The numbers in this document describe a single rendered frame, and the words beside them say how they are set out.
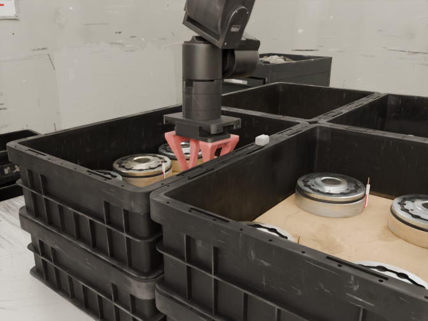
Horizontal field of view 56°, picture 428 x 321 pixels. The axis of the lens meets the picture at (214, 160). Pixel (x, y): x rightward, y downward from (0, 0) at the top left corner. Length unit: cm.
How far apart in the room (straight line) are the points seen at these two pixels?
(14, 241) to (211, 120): 48
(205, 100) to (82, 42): 324
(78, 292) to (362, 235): 40
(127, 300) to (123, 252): 7
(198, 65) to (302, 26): 379
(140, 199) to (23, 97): 318
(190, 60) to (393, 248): 36
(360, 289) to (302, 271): 4
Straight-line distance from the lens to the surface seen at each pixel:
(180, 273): 44
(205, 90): 57
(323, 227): 58
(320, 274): 32
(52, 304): 68
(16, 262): 81
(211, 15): 54
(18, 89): 356
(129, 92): 406
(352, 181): 67
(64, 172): 53
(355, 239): 57
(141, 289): 49
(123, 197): 45
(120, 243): 51
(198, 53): 57
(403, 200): 63
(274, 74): 205
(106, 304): 59
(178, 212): 39
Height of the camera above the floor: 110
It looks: 19 degrees down
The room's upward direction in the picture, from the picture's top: straight up
